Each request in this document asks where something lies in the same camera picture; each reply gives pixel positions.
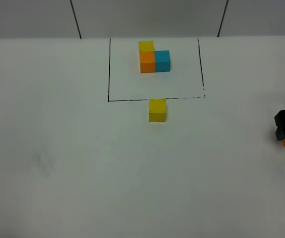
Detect blue template block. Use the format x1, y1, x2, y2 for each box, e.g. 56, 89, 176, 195
154, 50, 171, 72

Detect orange template block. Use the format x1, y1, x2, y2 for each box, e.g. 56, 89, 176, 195
140, 51, 155, 73

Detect yellow template block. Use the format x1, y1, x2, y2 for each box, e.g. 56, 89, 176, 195
139, 41, 154, 53

